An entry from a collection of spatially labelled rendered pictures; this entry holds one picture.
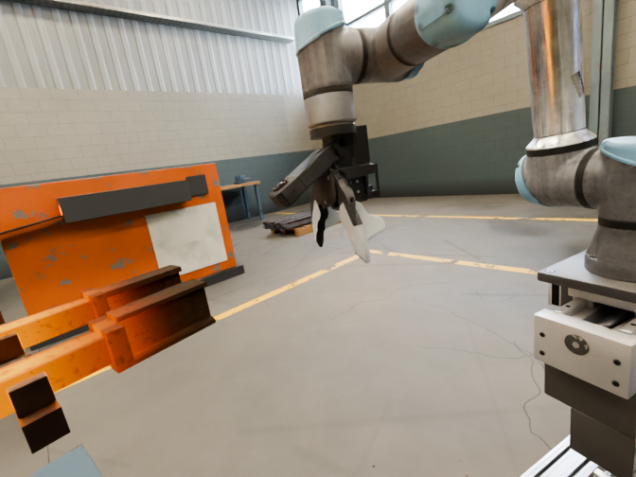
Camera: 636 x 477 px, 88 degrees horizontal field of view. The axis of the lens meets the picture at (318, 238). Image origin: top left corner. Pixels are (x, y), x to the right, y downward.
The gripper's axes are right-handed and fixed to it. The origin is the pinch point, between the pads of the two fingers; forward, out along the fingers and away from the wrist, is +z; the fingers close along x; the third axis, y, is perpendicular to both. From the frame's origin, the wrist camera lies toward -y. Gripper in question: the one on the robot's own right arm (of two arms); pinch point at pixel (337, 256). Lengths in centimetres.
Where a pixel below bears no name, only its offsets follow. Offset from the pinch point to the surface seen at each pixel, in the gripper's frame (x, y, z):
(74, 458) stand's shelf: 11, -44, 23
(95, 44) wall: 714, -54, -284
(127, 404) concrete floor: 142, -61, 93
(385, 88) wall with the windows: 598, 506, -160
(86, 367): -17.5, -31.7, -2.9
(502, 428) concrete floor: 24, 74, 93
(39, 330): -6.8, -37.0, -3.4
